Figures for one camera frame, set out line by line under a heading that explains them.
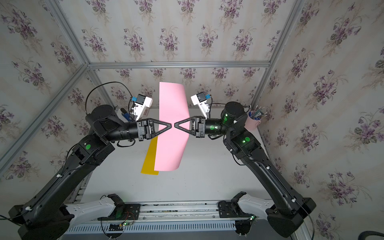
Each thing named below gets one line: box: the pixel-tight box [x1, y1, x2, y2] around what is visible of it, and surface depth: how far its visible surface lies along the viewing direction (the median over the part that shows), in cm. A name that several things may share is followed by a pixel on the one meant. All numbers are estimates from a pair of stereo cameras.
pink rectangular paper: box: [154, 82, 190, 172], surface depth 50 cm
